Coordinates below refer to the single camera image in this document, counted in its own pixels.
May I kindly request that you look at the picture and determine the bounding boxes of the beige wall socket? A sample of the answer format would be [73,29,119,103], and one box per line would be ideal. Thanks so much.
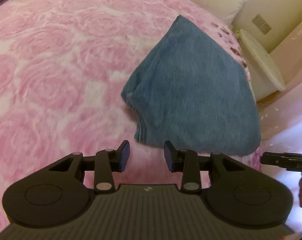
[260,21,272,35]

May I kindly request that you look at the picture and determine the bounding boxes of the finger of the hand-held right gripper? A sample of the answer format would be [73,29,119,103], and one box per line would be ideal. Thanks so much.
[260,152,287,167]

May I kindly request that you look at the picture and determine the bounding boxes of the pink floral curtain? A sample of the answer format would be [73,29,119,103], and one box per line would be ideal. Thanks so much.
[254,12,302,230]

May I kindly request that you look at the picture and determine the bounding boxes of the white lidded plastic bucket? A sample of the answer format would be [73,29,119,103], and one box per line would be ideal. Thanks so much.
[238,28,287,103]

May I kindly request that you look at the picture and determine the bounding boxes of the blue denim jeans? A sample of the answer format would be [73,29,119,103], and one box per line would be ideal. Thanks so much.
[120,15,262,157]

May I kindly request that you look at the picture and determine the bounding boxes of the pink floral blanket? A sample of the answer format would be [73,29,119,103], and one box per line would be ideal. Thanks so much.
[0,0,264,230]

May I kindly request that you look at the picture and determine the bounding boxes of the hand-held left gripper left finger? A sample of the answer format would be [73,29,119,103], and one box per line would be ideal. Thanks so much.
[48,140,131,194]

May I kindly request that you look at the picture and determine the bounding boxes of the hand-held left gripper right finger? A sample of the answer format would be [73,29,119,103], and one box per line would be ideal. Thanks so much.
[164,140,257,194]

